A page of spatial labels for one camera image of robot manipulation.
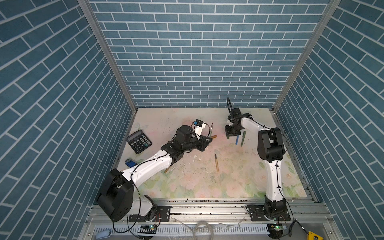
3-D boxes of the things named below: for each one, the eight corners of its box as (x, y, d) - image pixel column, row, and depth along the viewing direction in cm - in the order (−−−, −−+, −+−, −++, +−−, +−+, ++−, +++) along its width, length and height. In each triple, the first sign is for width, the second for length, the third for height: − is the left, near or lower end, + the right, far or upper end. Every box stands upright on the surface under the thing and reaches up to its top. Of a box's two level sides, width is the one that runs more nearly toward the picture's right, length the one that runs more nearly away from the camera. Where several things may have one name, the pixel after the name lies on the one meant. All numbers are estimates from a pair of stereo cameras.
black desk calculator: (126, 141, 104) (124, 138, 101) (141, 131, 109) (140, 129, 107) (137, 154, 97) (136, 152, 94) (152, 144, 102) (151, 141, 100)
